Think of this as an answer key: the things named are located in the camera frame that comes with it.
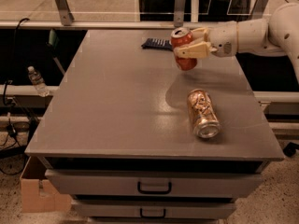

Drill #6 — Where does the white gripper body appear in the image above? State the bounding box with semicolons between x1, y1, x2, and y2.
208;21;237;57

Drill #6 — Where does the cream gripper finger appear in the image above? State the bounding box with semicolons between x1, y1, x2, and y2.
192;27;209;42
174;41;218;59

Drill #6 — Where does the red coke can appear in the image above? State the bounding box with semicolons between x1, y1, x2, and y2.
170;27;197;71

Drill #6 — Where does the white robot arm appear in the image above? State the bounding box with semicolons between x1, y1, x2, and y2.
171;3;299;80

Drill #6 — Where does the orange patterned soda can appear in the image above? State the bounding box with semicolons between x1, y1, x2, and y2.
187;89;221;139

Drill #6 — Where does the dark blue snack bag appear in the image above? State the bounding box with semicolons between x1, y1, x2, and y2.
141;38;172;50

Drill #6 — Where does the grey drawer cabinet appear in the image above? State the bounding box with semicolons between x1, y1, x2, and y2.
27;30;283;224

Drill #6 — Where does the clear plastic water bottle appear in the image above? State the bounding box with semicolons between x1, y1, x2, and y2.
27;66;50;97

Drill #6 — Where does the upper grey drawer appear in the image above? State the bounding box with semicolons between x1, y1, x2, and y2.
46;169;263;198

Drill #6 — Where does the grey drawer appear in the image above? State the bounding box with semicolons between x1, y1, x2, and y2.
46;169;263;198
72;200;235;219

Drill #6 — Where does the lower grey drawer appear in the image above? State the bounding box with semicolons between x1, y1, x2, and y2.
72;200;235;219

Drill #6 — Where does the brown cardboard box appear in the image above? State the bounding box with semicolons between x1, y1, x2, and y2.
20;157;71;213

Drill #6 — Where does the middle metal bracket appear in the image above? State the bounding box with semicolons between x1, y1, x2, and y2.
174;0;186;27

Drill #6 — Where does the metal bracket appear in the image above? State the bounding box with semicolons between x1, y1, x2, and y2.
250;0;269;20
54;0;74;26
174;0;186;27

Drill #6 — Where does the right metal bracket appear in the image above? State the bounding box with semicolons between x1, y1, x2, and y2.
250;0;269;20

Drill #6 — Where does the left metal bracket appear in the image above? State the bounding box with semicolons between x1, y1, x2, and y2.
54;0;74;26

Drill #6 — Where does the green handled tool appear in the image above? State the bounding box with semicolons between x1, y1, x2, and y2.
46;29;65;75

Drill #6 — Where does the black cable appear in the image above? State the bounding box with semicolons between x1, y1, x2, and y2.
0;17;31;176

